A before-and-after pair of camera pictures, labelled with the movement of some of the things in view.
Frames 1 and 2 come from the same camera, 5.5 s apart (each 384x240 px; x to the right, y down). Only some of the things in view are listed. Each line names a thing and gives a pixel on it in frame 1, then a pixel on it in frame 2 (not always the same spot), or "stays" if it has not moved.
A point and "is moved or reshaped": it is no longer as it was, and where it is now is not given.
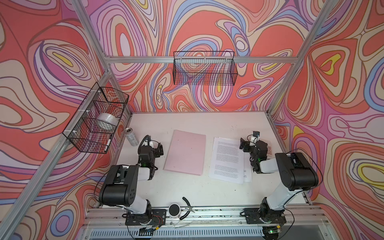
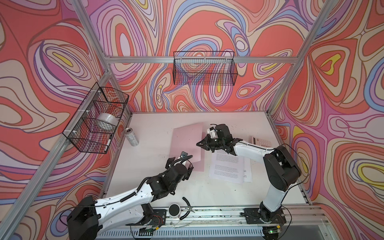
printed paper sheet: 227,162 stays
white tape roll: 107,121 stays
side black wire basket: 92,128 stays
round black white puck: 174,210 stays
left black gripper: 155,151 to 188,172
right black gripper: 246,145 to 205,145
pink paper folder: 186,152 is moved or reshaped
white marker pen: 108,143 stays
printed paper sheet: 247,170 stays
